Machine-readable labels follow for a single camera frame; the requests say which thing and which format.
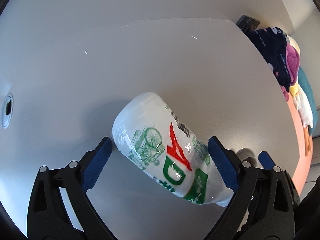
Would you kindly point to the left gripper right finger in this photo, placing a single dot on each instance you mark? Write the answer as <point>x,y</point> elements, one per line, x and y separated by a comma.
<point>241,177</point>

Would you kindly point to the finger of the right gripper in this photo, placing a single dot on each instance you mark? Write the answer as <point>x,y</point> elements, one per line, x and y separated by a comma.
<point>265,160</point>

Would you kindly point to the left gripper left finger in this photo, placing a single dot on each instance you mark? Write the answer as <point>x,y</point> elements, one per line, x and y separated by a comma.
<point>47,217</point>

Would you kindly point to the white yogurt drink bottle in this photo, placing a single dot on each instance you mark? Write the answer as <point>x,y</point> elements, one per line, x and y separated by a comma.
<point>150,135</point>

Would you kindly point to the teal pillow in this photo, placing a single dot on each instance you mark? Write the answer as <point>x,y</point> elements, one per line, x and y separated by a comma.
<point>306,87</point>

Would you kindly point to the pink fleece blanket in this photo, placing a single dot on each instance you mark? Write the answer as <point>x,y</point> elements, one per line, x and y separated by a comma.
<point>292,64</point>

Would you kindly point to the navy patterned blanket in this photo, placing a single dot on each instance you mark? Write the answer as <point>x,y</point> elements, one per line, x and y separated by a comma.
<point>271,44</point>

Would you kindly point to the black wall socket panel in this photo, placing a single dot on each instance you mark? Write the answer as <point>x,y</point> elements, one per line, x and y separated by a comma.
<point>247,24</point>

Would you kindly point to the desk cable grommet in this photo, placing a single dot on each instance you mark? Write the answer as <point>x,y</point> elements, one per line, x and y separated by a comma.
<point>7,110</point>

